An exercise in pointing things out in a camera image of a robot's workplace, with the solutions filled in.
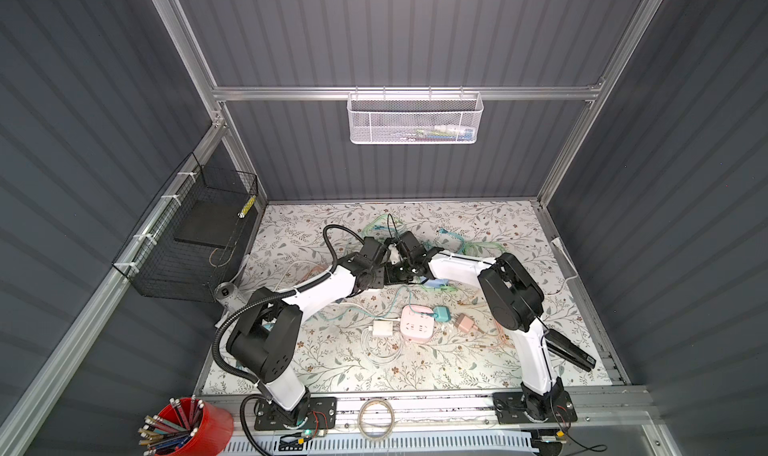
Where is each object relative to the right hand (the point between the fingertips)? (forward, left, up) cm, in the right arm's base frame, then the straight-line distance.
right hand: (382, 281), depth 97 cm
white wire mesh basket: (+67, -13, +20) cm, 71 cm away
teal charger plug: (-12, -18, +1) cm, 22 cm away
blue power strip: (-2, -17, +3) cm, 18 cm away
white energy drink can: (-12, +41, +14) cm, 45 cm away
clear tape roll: (-40, +4, 0) cm, 40 cm away
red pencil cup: (-41, +40, 0) cm, 57 cm away
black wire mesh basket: (-5, +46, +28) cm, 54 cm away
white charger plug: (-16, 0, +1) cm, 16 cm away
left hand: (-1, +2, +5) cm, 6 cm away
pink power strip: (-15, -11, +1) cm, 18 cm away
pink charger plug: (-14, -25, 0) cm, 29 cm away
